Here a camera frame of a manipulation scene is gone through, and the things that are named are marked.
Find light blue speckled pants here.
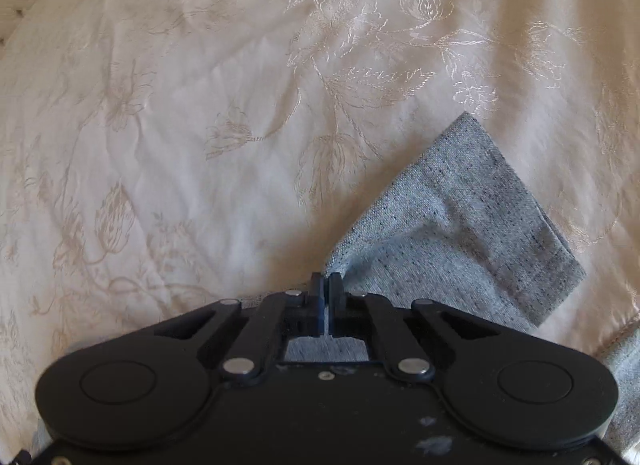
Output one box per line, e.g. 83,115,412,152
29,111,640,465

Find cream embroidered bedspread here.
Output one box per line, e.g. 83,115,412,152
1,0,639,459

